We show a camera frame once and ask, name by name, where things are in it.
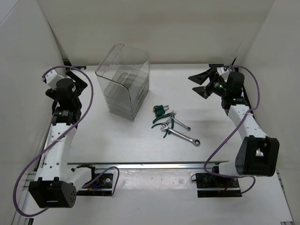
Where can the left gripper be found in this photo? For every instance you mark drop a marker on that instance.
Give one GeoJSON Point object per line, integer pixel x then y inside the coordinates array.
{"type": "Point", "coordinates": [78, 84]}

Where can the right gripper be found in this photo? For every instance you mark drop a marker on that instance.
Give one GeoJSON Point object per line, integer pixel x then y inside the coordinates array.
{"type": "Point", "coordinates": [201, 78]}

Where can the small ratchet wrench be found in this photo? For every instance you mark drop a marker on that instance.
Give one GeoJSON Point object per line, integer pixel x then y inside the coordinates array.
{"type": "Point", "coordinates": [180, 123]}

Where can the large ratchet wrench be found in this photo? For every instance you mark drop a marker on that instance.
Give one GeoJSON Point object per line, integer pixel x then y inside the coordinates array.
{"type": "Point", "coordinates": [195, 142]}

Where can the clear plastic drawer organizer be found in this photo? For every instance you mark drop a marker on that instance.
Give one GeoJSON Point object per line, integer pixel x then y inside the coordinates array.
{"type": "Point", "coordinates": [124, 79]}

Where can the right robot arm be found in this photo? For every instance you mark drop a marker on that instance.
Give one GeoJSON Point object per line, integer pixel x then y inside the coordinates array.
{"type": "Point", "coordinates": [258, 152]}

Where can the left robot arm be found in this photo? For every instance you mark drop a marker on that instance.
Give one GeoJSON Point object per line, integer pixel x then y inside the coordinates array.
{"type": "Point", "coordinates": [56, 185]}

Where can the green stubby screwdriver orange cap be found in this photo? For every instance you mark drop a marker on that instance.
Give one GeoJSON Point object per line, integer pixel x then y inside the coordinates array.
{"type": "Point", "coordinates": [159, 107]}

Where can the green handled cutting pliers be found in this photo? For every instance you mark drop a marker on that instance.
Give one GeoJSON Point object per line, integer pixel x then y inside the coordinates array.
{"type": "Point", "coordinates": [164, 116]}

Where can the aluminium front rail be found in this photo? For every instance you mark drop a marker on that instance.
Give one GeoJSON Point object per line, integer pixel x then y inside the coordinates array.
{"type": "Point", "coordinates": [144, 165]}

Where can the aluminium rail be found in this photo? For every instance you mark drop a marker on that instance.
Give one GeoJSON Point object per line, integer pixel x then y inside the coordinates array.
{"type": "Point", "coordinates": [283, 190]}
{"type": "Point", "coordinates": [144, 165]}

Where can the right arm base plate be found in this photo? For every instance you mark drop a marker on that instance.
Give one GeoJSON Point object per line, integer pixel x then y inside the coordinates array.
{"type": "Point", "coordinates": [210, 186]}

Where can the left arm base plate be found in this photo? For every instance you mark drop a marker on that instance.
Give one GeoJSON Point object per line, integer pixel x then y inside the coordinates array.
{"type": "Point", "coordinates": [101, 183]}

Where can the aluminium right rail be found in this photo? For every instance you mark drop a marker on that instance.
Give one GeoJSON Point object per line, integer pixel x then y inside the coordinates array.
{"type": "Point", "coordinates": [283, 190]}

